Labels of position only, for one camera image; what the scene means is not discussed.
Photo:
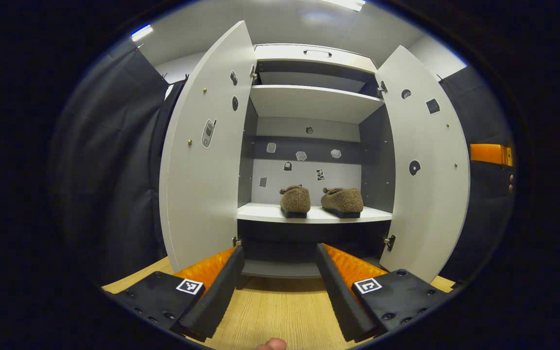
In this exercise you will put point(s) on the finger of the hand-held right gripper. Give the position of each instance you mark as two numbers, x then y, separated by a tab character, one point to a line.
489	154

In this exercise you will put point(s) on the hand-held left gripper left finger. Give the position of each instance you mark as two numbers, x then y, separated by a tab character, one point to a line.
221	296

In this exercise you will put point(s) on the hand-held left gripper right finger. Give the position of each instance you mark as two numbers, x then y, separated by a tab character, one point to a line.
336	296

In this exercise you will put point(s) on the headphone-sticker shoe cabinet door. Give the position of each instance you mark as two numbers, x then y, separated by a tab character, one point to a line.
430	209

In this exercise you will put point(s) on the phone-sticker shoe cabinet door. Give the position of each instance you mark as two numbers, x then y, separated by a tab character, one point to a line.
202	204

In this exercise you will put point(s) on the brown fuzzy shoe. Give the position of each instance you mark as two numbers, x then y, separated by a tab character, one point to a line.
295	200
343	200

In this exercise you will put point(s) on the white shoe cabinet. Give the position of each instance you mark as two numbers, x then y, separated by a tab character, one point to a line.
304	187

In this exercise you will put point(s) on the black backdrop cloth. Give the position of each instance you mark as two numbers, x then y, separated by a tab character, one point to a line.
114	170

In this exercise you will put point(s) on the ceiling light panel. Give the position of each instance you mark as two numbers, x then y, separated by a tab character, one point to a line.
141	33
345	4

